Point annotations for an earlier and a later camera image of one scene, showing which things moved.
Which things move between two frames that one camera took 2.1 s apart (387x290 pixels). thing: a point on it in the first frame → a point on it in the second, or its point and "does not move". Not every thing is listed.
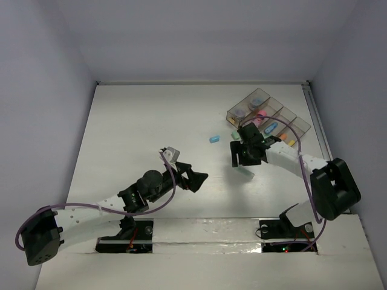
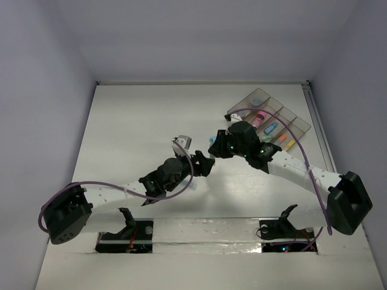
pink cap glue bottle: x=260 y=113 does not move
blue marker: x=270 y=127 does not move
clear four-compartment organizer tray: x=271 y=118 does not move
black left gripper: x=185 y=176 → x=198 y=161
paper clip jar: x=256 y=102 does not move
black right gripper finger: x=235 y=149 → x=216 y=148
